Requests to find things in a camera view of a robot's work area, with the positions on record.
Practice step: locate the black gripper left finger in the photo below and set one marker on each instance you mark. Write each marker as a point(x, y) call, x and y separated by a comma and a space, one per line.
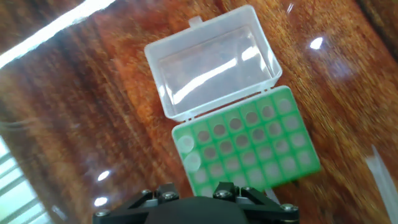
point(149, 200)

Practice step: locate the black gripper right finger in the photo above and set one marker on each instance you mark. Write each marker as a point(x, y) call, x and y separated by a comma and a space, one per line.
point(245, 197)

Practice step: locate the green clear pipette tip box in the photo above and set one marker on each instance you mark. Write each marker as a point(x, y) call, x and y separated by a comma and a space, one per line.
point(211, 68)

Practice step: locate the glossy brown wooden board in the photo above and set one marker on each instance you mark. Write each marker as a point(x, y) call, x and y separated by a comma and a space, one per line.
point(93, 109)

